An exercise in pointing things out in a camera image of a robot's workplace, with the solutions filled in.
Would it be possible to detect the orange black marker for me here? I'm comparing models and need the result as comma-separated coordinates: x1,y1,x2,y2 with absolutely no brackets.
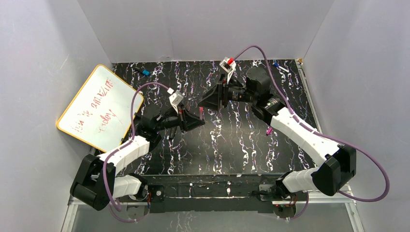
168,127,176,140

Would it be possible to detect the pink marker pen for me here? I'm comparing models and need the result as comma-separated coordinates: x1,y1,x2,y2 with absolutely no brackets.
199,107,204,120

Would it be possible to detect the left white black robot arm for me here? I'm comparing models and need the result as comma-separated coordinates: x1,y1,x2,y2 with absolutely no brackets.
70,104,205,211

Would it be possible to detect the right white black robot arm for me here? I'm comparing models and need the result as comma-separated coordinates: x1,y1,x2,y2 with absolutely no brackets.
198,67,356,197

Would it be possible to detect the magenta pen cap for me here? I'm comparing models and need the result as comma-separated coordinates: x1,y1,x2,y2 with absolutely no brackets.
266,127,273,136

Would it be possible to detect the blue capped white marker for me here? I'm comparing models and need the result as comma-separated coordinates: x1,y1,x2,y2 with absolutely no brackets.
274,63,289,73

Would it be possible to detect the blue black marker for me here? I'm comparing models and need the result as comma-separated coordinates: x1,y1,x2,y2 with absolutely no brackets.
134,67,151,76

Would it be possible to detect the yellow framed whiteboard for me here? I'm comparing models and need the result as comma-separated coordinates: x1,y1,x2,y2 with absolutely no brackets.
57,65,144,152

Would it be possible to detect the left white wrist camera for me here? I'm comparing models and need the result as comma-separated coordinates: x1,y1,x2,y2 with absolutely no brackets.
169,90,184,113

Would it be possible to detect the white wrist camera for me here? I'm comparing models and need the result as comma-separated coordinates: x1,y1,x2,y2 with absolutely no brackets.
220,57,236,83
169,90,184,113

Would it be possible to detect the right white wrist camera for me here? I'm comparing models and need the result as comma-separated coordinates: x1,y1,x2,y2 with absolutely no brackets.
220,57,236,83

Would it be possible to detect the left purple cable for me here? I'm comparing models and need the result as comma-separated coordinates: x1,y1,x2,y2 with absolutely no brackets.
102,82,175,224

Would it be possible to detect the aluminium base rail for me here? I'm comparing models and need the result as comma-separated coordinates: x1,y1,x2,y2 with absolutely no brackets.
68,181,356,205

